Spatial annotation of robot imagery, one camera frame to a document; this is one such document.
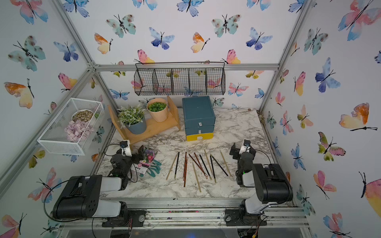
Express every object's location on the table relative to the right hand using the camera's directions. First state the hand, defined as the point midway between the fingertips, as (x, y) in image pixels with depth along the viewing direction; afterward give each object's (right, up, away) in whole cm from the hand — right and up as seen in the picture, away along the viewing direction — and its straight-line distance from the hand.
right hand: (244, 143), depth 90 cm
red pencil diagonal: (-28, -14, +1) cm, 31 cm away
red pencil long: (-36, -16, +1) cm, 39 cm away
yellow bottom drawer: (-29, +3, +9) cm, 30 cm away
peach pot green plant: (-53, +22, +6) cm, 58 cm away
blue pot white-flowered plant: (-65, +15, -4) cm, 67 cm away
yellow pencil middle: (-22, -14, +2) cm, 26 cm away
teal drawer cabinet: (-27, +15, -5) cm, 31 cm away
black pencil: (-22, -17, 0) cm, 28 cm away
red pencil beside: (-35, -15, +1) cm, 38 cm away
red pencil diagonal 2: (-25, -16, 0) cm, 30 cm away
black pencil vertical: (-19, -16, +1) cm, 24 cm away
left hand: (-65, -1, 0) cm, 65 cm away
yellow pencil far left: (-44, -14, +2) cm, 46 cm away
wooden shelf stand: (-59, +10, +11) cm, 61 cm away
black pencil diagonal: (-15, -13, +3) cm, 20 cm away
